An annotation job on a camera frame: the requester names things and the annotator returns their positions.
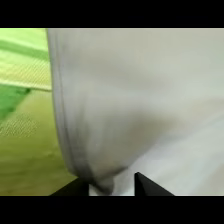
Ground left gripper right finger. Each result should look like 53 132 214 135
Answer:
133 171 176 197

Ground white garment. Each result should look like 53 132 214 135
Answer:
46 27 224 197

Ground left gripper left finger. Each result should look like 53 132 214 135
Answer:
49 176 90 197

